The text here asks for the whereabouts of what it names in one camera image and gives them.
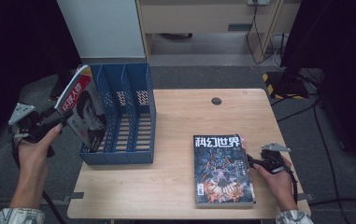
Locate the grey tape strip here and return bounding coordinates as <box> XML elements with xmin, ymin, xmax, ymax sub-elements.
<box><xmin>296</xmin><ymin>192</ymin><xmax>314</xmax><ymax>202</ymax></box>
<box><xmin>63</xmin><ymin>191</ymin><xmax>85</xmax><ymax>204</ymax></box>

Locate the person's left hand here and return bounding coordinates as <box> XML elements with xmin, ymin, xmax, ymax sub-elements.
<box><xmin>16</xmin><ymin>123</ymin><xmax>64</xmax><ymax>175</ymax></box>

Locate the long black floor cable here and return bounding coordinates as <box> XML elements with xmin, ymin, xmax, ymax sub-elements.
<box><xmin>312</xmin><ymin>99</ymin><xmax>343</xmax><ymax>208</ymax></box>

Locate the black curtain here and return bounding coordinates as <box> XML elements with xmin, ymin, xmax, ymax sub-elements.
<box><xmin>279</xmin><ymin>0</ymin><xmax>356</xmax><ymax>171</ymax></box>
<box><xmin>0</xmin><ymin>0</ymin><xmax>82</xmax><ymax>160</ymax></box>

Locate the black power cable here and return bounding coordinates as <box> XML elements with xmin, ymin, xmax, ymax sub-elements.
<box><xmin>245</xmin><ymin>4</ymin><xmax>275</xmax><ymax>65</ymax></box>

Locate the beige wooden desk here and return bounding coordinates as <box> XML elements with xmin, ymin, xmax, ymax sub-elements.
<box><xmin>135</xmin><ymin>0</ymin><xmax>303</xmax><ymax>63</ymax></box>

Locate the blue plastic file rack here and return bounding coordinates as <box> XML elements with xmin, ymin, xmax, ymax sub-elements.
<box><xmin>78</xmin><ymin>62</ymin><xmax>157</xmax><ymax>166</ymax></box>

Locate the white cable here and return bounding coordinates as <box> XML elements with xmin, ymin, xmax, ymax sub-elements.
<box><xmin>268</xmin><ymin>33</ymin><xmax>290</xmax><ymax>69</ymax></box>

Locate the black stand with striped base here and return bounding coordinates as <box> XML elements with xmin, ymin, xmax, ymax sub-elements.
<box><xmin>263</xmin><ymin>0</ymin><xmax>310</xmax><ymax>101</ymax></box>

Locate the person's right hand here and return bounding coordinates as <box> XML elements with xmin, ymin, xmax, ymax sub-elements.
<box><xmin>252</xmin><ymin>156</ymin><xmax>298</xmax><ymax>213</ymax></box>

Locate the right hand-held gripper cable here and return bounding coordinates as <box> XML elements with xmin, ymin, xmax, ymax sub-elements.
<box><xmin>282</xmin><ymin>164</ymin><xmax>300</xmax><ymax>203</ymax></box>

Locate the dark blue illustrated magazine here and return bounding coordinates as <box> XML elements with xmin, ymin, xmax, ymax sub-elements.
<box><xmin>192</xmin><ymin>133</ymin><xmax>257</xmax><ymax>209</ymax></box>

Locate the portrait magazine with red title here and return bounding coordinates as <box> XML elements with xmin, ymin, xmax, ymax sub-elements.
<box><xmin>53</xmin><ymin>63</ymin><xmax>108</xmax><ymax>153</ymax></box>

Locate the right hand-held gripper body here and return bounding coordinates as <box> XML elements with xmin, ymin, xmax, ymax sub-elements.
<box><xmin>260</xmin><ymin>142</ymin><xmax>292</xmax><ymax>175</ymax></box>

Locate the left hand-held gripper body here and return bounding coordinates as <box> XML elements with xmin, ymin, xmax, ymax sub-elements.
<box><xmin>7</xmin><ymin>103</ymin><xmax>62</xmax><ymax>144</ymax></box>

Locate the black stand base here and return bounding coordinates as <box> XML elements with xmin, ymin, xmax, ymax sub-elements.
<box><xmin>48</xmin><ymin>69</ymin><xmax>74</xmax><ymax>102</ymax></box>

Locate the short black floor cable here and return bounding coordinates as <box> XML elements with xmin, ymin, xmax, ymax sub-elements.
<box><xmin>275</xmin><ymin>104</ymin><xmax>319</xmax><ymax>123</ymax></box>

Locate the dark object under desk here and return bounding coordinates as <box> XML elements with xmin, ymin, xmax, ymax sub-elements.
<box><xmin>159</xmin><ymin>32</ymin><xmax>194</xmax><ymax>40</ymax></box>

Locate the thick black floor cable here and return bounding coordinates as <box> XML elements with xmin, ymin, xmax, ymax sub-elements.
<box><xmin>307</xmin><ymin>198</ymin><xmax>356</xmax><ymax>207</ymax></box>

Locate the white cabinet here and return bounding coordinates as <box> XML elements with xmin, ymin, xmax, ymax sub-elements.
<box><xmin>56</xmin><ymin>0</ymin><xmax>147</xmax><ymax>60</ymax></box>

